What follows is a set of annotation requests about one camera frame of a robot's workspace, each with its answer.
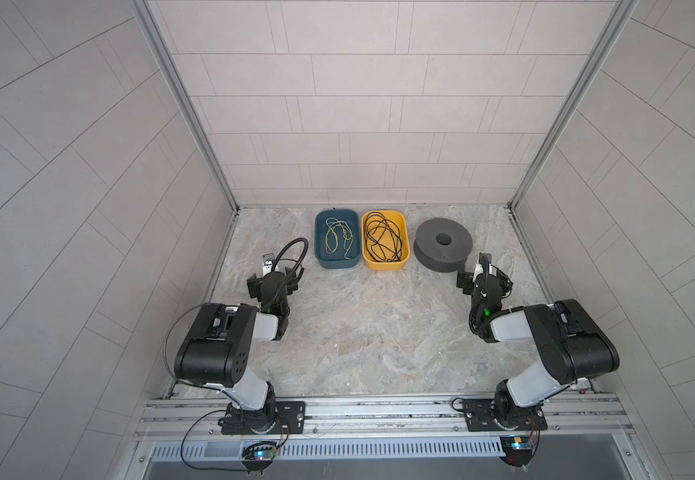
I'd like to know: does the dark grey cable spool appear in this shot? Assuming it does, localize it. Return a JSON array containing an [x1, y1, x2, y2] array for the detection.
[[413, 218, 473, 273]]

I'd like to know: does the black cable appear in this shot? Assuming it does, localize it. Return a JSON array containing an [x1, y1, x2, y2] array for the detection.
[[363, 212, 405, 264]]

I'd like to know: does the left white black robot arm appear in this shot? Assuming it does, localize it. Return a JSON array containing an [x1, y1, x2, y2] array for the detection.
[[171, 237, 309, 435]]

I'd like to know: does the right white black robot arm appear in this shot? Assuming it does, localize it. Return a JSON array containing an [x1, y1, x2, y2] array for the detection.
[[457, 262, 619, 430]]

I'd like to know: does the teal plastic bin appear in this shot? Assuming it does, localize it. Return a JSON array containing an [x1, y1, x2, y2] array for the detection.
[[315, 209, 361, 269]]

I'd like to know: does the yellow plastic bin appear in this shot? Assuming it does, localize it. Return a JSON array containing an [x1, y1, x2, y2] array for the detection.
[[361, 210, 411, 271]]

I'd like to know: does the right circuit board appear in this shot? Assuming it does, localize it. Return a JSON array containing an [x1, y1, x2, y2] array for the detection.
[[499, 436, 535, 467]]

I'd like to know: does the circuit board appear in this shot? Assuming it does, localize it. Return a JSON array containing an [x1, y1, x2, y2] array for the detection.
[[242, 441, 279, 462], [499, 436, 535, 467]]

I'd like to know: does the left circuit board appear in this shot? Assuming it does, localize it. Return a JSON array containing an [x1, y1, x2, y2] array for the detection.
[[242, 441, 279, 462]]

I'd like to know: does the yellow green cable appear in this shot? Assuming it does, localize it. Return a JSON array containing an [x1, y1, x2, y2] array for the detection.
[[324, 217, 355, 262]]

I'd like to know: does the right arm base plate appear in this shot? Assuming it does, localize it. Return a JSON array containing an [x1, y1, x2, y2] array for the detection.
[[453, 397, 547, 432]]

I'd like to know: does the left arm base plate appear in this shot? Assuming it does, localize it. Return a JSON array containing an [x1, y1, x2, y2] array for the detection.
[[218, 401, 307, 435]]

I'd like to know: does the aluminium mounting rail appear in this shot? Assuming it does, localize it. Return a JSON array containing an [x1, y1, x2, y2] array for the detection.
[[133, 391, 635, 441]]

